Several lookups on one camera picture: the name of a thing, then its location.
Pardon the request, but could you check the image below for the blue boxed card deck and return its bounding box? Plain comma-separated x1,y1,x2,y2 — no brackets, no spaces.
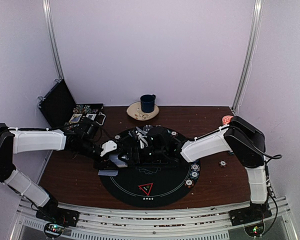
68,113,83,123

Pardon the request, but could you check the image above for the red patterned small bowl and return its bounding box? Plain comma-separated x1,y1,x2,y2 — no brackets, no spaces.
222,115,234,126

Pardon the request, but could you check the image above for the black poker set case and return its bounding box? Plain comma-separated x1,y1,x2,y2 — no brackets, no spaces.
37,79,104,127

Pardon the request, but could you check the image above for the red triangle all-in marker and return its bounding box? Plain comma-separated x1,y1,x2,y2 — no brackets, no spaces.
138,182,154,196

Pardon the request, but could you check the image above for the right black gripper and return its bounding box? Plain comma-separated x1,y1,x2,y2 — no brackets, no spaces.
118,146,167,166

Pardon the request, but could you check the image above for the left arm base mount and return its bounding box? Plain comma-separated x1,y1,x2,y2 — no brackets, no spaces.
35,208,80,239

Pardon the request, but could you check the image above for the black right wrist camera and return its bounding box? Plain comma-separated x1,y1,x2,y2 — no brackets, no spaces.
135,125,171,149

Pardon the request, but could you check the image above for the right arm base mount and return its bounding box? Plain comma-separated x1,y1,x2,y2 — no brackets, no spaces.
229,207,272,238

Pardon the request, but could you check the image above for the beige ceramic saucer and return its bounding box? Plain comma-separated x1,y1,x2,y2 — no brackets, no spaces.
126,101,160,121

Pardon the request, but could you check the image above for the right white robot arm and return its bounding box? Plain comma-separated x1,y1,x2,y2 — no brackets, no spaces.
126,116,270,221

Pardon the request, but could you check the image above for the dark blue mug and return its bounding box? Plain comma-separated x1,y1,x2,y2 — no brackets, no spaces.
140,94,156,113

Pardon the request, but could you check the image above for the green fifty poker chip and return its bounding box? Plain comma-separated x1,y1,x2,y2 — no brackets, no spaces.
189,170,200,180

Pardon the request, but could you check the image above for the blue ten poker chip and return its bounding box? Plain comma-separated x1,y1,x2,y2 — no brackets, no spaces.
191,163,200,172

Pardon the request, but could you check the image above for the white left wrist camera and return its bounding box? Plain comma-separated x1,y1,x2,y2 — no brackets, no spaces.
100,140,117,157

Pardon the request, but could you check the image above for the white boxed card deck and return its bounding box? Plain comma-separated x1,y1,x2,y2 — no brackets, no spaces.
85,113,97,121

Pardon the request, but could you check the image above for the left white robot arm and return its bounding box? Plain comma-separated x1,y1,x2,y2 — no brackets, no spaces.
0,122,127,222

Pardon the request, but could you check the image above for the round black poker mat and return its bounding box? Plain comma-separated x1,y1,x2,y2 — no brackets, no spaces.
97,125,202,208

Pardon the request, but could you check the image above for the blue playing card deck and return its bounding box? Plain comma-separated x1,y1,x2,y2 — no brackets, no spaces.
109,154,128,168

